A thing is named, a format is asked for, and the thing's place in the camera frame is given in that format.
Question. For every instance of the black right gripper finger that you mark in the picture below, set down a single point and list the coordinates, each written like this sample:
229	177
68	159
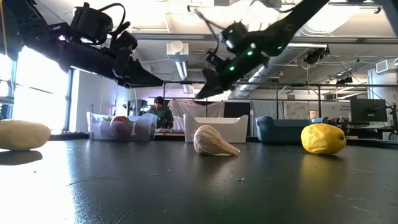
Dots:
213	74
213	87

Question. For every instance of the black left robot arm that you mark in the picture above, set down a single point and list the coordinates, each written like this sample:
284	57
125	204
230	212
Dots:
31	28

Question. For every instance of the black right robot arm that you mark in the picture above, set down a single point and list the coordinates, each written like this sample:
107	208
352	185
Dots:
295	18

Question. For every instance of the black device on stand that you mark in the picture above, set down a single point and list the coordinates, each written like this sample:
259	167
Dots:
136	107

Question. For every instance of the white hanging cloth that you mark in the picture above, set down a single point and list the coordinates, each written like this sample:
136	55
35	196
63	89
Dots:
196	110

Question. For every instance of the black partition panel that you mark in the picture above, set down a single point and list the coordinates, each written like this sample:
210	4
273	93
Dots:
236	109

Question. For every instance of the person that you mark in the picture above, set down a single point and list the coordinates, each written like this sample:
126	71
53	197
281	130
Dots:
161	116

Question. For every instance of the white ceiling box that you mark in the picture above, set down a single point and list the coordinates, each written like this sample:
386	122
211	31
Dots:
177	51

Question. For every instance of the white plastic basket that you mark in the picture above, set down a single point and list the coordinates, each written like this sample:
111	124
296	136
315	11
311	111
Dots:
217	130

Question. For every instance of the white garlic bulb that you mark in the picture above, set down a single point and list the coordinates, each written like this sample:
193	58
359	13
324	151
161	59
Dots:
211	141

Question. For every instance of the white patterned cloth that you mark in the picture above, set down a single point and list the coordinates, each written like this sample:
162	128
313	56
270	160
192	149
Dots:
295	110

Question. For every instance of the clear plastic basket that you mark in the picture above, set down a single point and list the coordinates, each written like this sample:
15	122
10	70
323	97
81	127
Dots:
93	132

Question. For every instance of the dark teal plastic basket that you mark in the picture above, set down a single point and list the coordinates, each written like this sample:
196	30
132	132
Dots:
280	130

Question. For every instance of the black ceiling spotlight cluster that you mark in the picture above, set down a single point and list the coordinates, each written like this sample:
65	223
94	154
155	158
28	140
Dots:
315	56

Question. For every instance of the black ceiling light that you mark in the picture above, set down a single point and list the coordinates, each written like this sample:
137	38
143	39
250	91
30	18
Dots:
343	80

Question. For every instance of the black table mat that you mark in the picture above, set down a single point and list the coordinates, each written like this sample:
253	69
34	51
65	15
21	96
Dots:
199	193

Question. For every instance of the black background computer monitor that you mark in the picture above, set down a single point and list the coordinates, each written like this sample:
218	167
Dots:
368	110

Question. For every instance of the dark cluttered background desk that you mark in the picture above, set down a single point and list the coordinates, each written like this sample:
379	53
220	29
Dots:
367	129

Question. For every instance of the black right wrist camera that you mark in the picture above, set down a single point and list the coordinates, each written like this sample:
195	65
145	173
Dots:
217	60

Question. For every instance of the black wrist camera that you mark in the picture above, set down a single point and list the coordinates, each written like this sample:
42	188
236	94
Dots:
124	39
217	60

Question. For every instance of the black metal pipe frame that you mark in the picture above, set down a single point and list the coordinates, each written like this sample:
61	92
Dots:
180	82

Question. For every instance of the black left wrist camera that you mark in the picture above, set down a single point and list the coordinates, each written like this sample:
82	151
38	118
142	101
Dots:
124	39

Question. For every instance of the white wall air unit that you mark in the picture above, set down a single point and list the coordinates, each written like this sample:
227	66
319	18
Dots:
387	66

